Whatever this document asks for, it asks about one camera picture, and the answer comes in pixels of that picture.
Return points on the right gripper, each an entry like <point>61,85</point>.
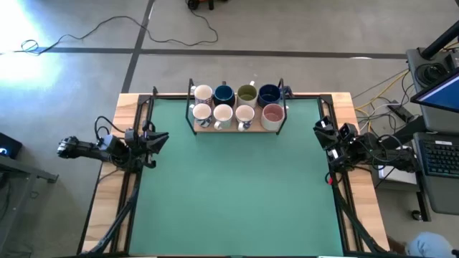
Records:
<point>346,152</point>

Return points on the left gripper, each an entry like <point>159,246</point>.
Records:
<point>138,154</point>

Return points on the white mug pink inside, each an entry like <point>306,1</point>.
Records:
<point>272,116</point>

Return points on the white mug red lattice pattern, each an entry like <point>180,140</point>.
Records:
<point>203,94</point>

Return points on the blue mug beige base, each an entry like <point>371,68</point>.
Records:
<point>269,95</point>

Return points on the white mug green leaf pattern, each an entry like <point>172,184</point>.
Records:
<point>223,114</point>

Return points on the white mug blue print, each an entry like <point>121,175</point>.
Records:
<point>245,114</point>

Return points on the dark navy round mug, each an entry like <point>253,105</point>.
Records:
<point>224,95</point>

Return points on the white mug olive inside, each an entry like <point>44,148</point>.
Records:
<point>246,95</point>

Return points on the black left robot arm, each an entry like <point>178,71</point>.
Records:
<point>86,148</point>

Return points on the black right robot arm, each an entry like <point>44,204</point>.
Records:
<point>391,159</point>

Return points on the red connector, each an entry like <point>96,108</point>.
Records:
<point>329,181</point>

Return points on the blue clamp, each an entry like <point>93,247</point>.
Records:
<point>288,94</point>

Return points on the black power strip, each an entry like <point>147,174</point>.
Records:
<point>403,113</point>

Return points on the white paper box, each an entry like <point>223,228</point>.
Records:
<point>398,177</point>

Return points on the green table mat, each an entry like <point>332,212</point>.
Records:
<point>233,197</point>

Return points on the black keyboard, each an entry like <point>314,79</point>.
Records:
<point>444,159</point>

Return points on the blue screen monitor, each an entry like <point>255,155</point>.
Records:
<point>443,95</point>

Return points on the black caster wheel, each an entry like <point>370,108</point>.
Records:
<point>416,215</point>

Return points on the grey computer cart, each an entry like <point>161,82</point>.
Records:
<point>444,195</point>

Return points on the grey metal stand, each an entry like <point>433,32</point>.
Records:
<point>21,172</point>

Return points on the black pole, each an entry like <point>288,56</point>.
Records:
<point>439,44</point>

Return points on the black device blue light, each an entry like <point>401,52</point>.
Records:
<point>10,145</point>

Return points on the person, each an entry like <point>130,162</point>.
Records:
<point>430,247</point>

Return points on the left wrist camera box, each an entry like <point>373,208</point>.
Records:
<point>131,135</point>

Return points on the black aluminium table frame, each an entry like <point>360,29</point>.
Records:
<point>168,96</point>

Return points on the wooden shelf black metal frame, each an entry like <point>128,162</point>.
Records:
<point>229,129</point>

